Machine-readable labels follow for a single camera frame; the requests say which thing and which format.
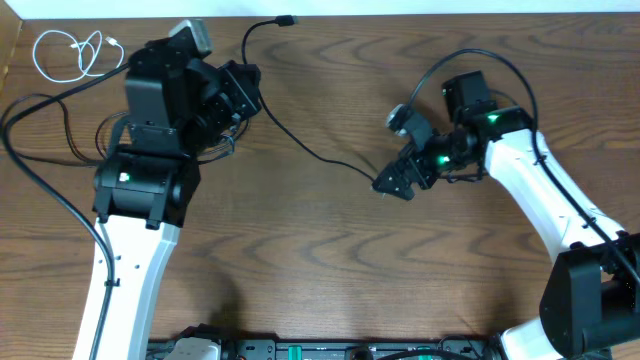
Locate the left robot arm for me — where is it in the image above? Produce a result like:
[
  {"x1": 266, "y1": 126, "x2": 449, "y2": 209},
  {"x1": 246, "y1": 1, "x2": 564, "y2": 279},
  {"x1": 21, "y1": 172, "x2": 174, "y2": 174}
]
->
[{"x1": 73, "y1": 35, "x2": 261, "y2": 359}]

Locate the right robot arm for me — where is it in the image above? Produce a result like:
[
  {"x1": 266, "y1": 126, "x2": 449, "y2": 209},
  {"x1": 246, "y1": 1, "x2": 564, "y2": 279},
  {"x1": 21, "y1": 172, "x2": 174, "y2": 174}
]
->
[{"x1": 372, "y1": 71, "x2": 639, "y2": 359}]

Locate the white cable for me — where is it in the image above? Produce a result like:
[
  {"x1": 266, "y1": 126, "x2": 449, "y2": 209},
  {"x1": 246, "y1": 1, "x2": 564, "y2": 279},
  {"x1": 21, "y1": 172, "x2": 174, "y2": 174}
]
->
[{"x1": 31, "y1": 29, "x2": 126, "y2": 85}]

